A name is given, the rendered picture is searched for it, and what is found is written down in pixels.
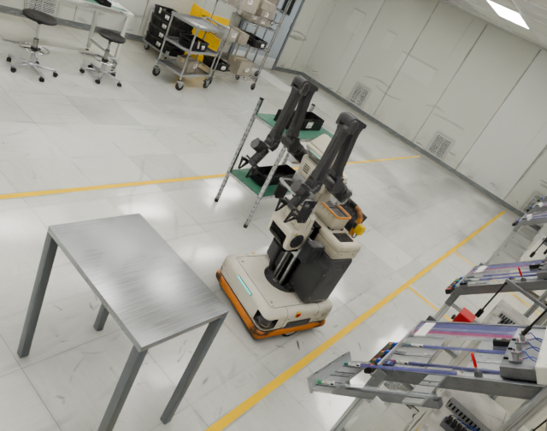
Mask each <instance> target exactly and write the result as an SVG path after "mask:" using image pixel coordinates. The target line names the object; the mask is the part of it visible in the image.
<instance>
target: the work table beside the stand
mask: <svg viewBox="0 0 547 431"><path fill-rule="evenodd" d="M58 246H59V247H60V248H61V249H62V251H63V252H64V254H65V255H66V256H67V258H68V259H69V261H70V262H71V263H72V265H73V266H74V267H75V268H76V269H77V271H78V272H79V273H80V275H81V276H82V277H83V279H84V280H85V282H86V283H87V284H88V286H89V287H90V288H91V290H92V291H93V292H94V293H95V294H96V296H97V297H98V298H99V300H100V301H101V302H102V303H101V306H100V309H99V311H98V314H97V318H96V320H95V323H94V326H93V327H94V328H95V329H96V331H99V330H102V329H103V327H104V325H105V322H106V320H107V317H108V315H109V314H110V315H111V316H112V317H113V318H114V319H115V321H116V322H117V323H118V325H119V326H120V327H121V329H122V330H123V332H124V333H125V334H126V336H127V337H128V339H129V340H130V341H131V342H132V343H133V347H132V350H131V352H130V355H129V357H128V359H127V361H126V364H125V367H124V369H123V371H122V373H121V377H120V379H119V380H118V383H117V385H116V388H115V390H114V393H113V395H112V397H111V400H110V401H109V405H108V407H107V410H106V411H105V414H104V416H103V419H102V421H101V423H100V426H99V428H98V431H112V430H113V428H114V426H115V423H116V421H117V419H118V417H119V414H120V413H121V410H122V407H123V405H124V403H125V402H126V398H127V396H128V394H129V392H130V390H131V388H132V384H133V383H134V381H135V379H136V376H137V374H138V372H139V369H140V367H141V365H142V363H143V361H144V358H145V356H146V353H147V351H148V350H149V349H150V348H151V347H154V346H156V345H160V344H161V343H163V342H166V341H168V340H170V339H173V338H175V337H178V336H180V335H181V334H185V333H187V332H189V331H191V330H193V329H195V328H199V327H201V326H203V325H205V324H207V323H208V324H209V325H208V326H207V328H206V330H205V332H204V334H203V337H202V338H201V340H200V342H199V344H198V346H197V348H196V350H195V351H194V353H193V355H192V357H191V360H190V362H189V363H188V365H187V367H186V369H185V372H184V374H183V375H182V376H181V378H180V380H179V383H178V385H177V387H176V388H175V390H174V393H173V395H172V397H171V399H170V400H169V402H168V404H167V406H166V408H165V410H164V411H163V413H162V416H161V418H160V419H161V421H162V423H163V424H164V425H165V424H167V423H168V422H170V421H171V420H172V418H173V416H174V413H175V411H176V410H177V409H178V407H179V404H180V402H181V400H182V398H183V397H184V396H185V393H186V391H187V389H188V387H189V386H190V384H191V382H192V380H193V378H194V376H195V374H196V372H197V371H198V369H199V367H200V365H201V363H202V361H203V360H204V358H205V356H206V354H207V352H208V350H209V348H210V347H211V345H212V343H213V341H214V339H215V336H216V335H217V334H218V332H219V330H220V328H221V325H222V323H223V322H224V321H225V319H226V316H227V314H228V312H229V309H228V308H227V307H226V306H225V305H224V304H223V303H222V302H221V301H220V300H219V299H218V298H217V296H216V295H215V294H214V293H213V292H212V291H211V290H210V289H209V288H208V287H207V286H206V284H205V283H204V282H203V281H202V280H201V279H200V278H199V277H198V276H197V275H196V274H195V272H194V271H193V270H192V269H191V268H190V267H189V266H188V265H187V264H186V263H185V262H184V260H183V259H182V258H181V257H180V256H179V255H178V254H177V253H176V252H175V251H174V250H173V248H172V247H171V246H170V245H169V244H168V243H167V242H166V241H165V240H164V239H163V238H162V236H161V235H160V234H159V233H158V232H157V231H156V230H155V229H154V228H153V227H152V226H151V225H150V224H149V223H148V222H147V221H146V220H145V219H144V218H143V217H142V216H141V215H140V214H139V213H137V214H131V215H120V216H113V217H107V218H101V219H95V220H88V221H77V222H70V223H63V224H57V225H51V226H49V227H48V232H47V234H46V238H45V242H44V248H43V251H42V255H41V258H40V262H39V266H38V272H37V275H36V279H35V282H34V286H33V290H32V296H31V298H30V302H29V305H28V309H27V313H26V319H25V322H24V326H23V329H22V333H21V339H20V343H19V346H18V350H17V354H18V356H19V357H20V358H23V357H27V356H28V355H29V351H30V349H31V345H32V340H33V336H34V333H35V329H36V327H37V323H38V318H39V314H40V311H41V307H42V304H43V301H44V295H45V292H46V288H47V286H48V282H49V278H50V273H51V270H52V266H53V263H54V260H55V256H56V251H57V247H58Z"/></svg>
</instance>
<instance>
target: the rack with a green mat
mask: <svg viewBox="0 0 547 431"><path fill-rule="evenodd" d="M263 100H264V98H263V97H260V98H259V100H258V103H257V105H256V107H255V110H254V112H253V114H252V116H251V118H250V121H249V123H248V126H247V128H246V129H245V131H244V135H243V137H242V138H241V141H240V143H239V145H238V148H237V150H236V152H235V154H234V157H233V159H232V161H231V164H230V166H229V168H228V170H227V172H226V175H225V177H224V180H223V181H222V183H221V187H220V189H219V191H218V192H217V195H216V197H215V202H218V201H219V199H220V197H221V194H222V192H223V190H224V187H225V185H226V183H227V181H228V178H229V176H232V177H233V178H234V179H235V180H236V181H237V182H238V183H239V184H240V185H241V186H243V187H244V188H245V189H246V190H247V191H249V192H250V193H251V194H252V195H254V196H255V197H256V201H255V203H254V205H253V207H252V209H251V211H250V213H249V215H248V217H247V219H246V221H245V224H244V228H247V227H248V226H249V223H250V220H251V218H252V216H253V215H254V213H255V211H256V208H257V206H258V204H259V203H260V201H261V200H262V199H267V198H275V196H274V191H275V189H276V187H277V185H271V186H269V185H268V184H269V182H270V180H271V179H272V177H273V175H274V172H275V170H276V168H277V167H278V165H279V162H280V160H281V158H282V156H283V155H284V153H285V151H286V149H287V148H286V147H285V148H284V146H283V147H282V149H281V151H280V153H279V155H278V157H277V159H276V161H275V163H274V165H273V167H272V169H271V171H270V173H269V175H268V177H267V179H266V181H265V183H264V185H263V186H259V185H258V184H257V183H255V182H254V181H253V180H252V179H251V178H250V177H249V178H245V176H246V175H247V173H248V172H249V170H250V169H249V168H243V169H233V167H234V165H235V162H236V161H237V159H238V156H239V153H240V151H241V150H242V148H243V145H244V142H245V140H246V139H247V136H248V134H249V132H250V129H251V127H252V125H253V123H254V121H255V119H257V120H258V121H260V122H261V123H262V124H264V125H265V126H266V127H268V128H269V129H271V130H272V128H273V127H274V125H275V123H276V121H274V117H275V116H276V115H273V114H262V113H258V111H259V109H260V108H261V106H262V102H263ZM314 107H315V104H313V103H312V104H311V106H310V108H309V112H312V111H313V109H314ZM322 134H326V135H328V136H329V137H330V138H332V136H333V134H331V133H329V132H328V131H327V130H326V129H324V128H323V127H321V129H320V131H310V130H300V133H299V138H300V141H299V142H310V141H312V140H314V139H316V138H318V137H319V136H321V135H322ZM289 156H290V152H287V154H286V156H285V159H284V160H283V162H282V163H281V165H285V164H286V162H287V160H288V158H289Z"/></svg>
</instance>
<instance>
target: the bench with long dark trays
mask: <svg viewBox="0 0 547 431"><path fill-rule="evenodd" d="M56 1H60V2H64V3H70V4H72V5H76V6H80V7H83V8H87V9H93V10H95V12H94V15H93V19H92V23H91V29H90V32H89V36H88V40H87V44H86V47H87V49H86V50H89V49H88V48H90V47H91V42H92V43H93V44H95V45H96V46H97V47H99V48H100V49H101V50H102V51H104V52H105V50H106V49H105V48H104V47H103V46H101V45H100V44H99V43H98V42H97V41H96V40H95V39H94V38H92V37H93V33H94V30H95V26H96V23H97V16H98V12H99V11H100V12H104V13H107V14H111V15H117V16H120V17H124V18H125V20H124V23H123V27H122V29H121V36H122V37H123V38H124V37H125V33H126V28H127V25H128V22H129V18H130V17H133V16H134V14H132V13H131V12H130V11H128V10H127V9H125V8H124V7H122V6H121V7H122V9H120V8H117V7H115V6H113V5H111V8H110V7H106V6H103V5H100V4H99V3H97V2H96V1H94V0H56ZM19 42H21V41H16V40H11V39H6V38H0V43H4V44H13V45H19ZM31 45H32V44H21V46H25V47H31ZM40 45H41V44H40ZM41 46H43V47H44V48H46V49H47V50H52V51H57V52H62V53H68V54H74V55H79V56H88V57H93V56H92V55H93V53H88V52H83V51H77V50H68V49H63V48H57V47H52V46H47V45H41ZM121 46H122V44H117V48H116V52H115V55H113V54H112V53H110V52H109V57H110V58H112V59H113V60H115V61H116V62H117V61H118V58H119V54H120V52H121Z"/></svg>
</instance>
